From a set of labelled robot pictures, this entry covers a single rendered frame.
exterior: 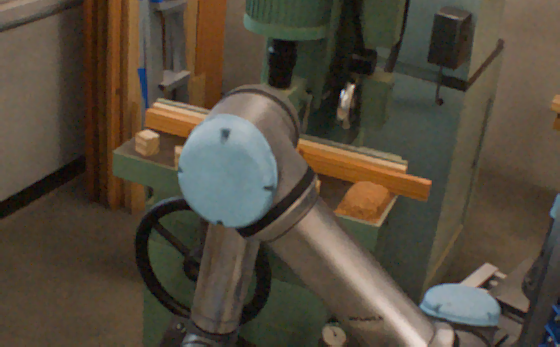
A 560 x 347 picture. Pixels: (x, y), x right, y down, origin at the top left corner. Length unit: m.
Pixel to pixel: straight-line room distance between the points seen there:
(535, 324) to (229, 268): 0.52
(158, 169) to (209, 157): 0.86
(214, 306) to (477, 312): 0.38
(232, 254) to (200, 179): 0.25
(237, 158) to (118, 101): 2.34
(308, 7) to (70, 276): 1.66
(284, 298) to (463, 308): 0.70
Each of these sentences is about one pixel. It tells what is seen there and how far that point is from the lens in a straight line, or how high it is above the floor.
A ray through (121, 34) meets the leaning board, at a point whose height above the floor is 0.73.
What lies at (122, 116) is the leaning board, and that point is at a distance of 3.28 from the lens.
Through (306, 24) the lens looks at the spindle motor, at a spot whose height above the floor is 1.23.
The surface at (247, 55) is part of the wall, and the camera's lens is 4.50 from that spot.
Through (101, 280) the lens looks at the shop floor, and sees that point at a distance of 2.99.
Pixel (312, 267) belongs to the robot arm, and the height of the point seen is 1.16.
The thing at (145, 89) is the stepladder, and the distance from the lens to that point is 2.65.
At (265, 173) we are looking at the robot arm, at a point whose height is 1.28.
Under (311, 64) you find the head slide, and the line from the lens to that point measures 1.84.
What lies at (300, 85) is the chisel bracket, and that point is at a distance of 1.81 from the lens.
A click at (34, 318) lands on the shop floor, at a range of 2.81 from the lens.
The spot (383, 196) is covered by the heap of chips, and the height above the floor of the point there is 0.92.
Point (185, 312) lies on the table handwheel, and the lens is 1.68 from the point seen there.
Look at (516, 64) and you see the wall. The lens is 4.00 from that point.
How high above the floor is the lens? 1.69
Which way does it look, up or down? 25 degrees down
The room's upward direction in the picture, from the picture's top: 7 degrees clockwise
